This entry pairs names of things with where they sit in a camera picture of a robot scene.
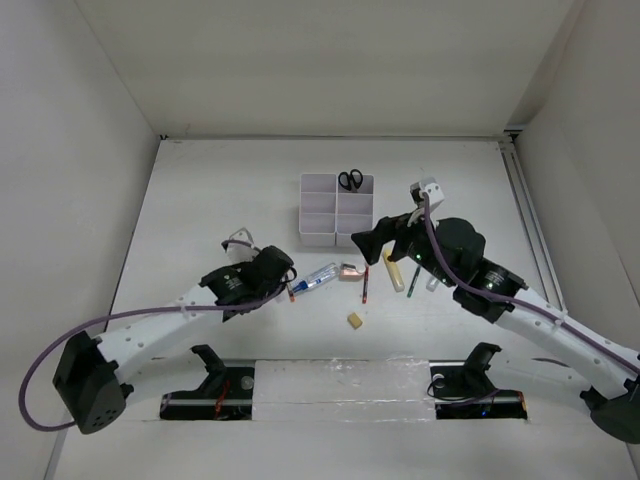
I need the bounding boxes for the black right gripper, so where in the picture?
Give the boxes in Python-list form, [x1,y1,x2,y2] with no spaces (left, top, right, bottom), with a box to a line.
[351,203,458,287]

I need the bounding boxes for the yellow highlighter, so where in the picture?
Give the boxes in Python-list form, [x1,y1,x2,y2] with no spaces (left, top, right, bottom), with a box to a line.
[382,249,405,293]

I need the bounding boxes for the black handled scissors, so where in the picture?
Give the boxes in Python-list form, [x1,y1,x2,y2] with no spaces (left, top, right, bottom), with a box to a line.
[337,168,364,192]

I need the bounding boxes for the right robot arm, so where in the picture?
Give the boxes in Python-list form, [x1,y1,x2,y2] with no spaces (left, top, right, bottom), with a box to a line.
[351,212,639,444]

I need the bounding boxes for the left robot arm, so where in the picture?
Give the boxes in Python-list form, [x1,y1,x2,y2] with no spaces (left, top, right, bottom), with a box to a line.
[53,246,294,435]

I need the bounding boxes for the red pen right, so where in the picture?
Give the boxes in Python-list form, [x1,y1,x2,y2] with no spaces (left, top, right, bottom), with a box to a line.
[361,264,370,304]

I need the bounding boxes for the red pen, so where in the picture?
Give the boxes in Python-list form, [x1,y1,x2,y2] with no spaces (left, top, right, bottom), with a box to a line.
[285,283,296,303]
[361,264,370,304]

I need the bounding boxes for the white right organizer bin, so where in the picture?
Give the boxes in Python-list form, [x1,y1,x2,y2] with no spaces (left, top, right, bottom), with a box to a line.
[336,174,374,248]

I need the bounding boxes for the pink white stapler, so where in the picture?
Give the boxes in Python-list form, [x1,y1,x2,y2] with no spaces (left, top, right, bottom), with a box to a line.
[339,262,366,282]

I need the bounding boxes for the red pen left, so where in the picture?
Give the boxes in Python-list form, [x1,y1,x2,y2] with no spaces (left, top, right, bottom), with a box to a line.
[285,283,296,303]

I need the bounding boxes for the clear blue glue bottle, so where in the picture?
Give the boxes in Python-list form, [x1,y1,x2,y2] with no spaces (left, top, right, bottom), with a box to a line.
[292,263,340,295]

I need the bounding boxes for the green pen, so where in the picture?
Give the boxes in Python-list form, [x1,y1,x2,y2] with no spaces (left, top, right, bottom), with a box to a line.
[406,266,422,298]

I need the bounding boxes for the green highlighter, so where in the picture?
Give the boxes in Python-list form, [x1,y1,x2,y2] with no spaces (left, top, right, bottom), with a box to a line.
[426,277,440,292]

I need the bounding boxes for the yellow eraser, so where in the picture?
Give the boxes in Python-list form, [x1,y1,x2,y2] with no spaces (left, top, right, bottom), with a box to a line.
[347,313,363,330]

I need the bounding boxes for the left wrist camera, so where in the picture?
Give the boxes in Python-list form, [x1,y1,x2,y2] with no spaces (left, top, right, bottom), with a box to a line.
[222,228,259,264]

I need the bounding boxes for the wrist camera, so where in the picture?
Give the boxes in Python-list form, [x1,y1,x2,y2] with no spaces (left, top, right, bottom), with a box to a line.
[222,228,259,264]
[410,177,445,213]

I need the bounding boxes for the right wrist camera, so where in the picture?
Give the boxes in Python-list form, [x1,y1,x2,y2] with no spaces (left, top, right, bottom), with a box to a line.
[410,177,445,213]

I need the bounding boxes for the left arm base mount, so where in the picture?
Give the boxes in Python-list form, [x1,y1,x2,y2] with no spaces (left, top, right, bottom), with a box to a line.
[159,345,256,422]

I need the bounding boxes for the metal front rail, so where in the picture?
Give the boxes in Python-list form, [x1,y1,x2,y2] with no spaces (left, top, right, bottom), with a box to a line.
[159,357,531,407]

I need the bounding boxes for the metal rail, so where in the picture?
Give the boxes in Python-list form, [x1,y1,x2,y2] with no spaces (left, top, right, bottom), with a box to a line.
[498,130,566,311]
[159,357,531,407]

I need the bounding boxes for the metal rail right side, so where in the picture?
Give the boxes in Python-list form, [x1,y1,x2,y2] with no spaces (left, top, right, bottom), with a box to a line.
[498,130,566,311]

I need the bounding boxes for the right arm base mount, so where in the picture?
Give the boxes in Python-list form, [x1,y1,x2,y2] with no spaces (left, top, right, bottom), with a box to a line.
[426,342,528,420]

